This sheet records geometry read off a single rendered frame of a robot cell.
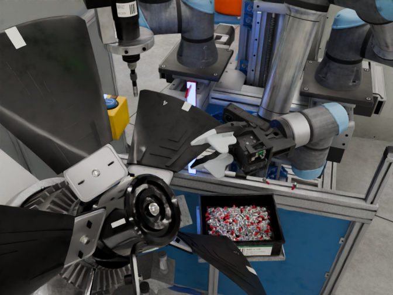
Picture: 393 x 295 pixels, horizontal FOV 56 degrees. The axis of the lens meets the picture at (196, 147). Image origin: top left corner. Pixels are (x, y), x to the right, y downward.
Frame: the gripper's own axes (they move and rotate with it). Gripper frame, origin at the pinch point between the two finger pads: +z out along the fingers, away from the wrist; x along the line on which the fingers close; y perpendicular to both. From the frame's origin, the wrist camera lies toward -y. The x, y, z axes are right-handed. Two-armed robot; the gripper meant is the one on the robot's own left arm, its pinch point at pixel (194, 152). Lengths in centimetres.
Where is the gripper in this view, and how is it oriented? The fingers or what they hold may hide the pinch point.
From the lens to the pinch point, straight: 75.5
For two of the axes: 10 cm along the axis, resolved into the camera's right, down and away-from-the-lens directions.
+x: -0.3, 6.8, 7.3
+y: 4.0, 6.8, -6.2
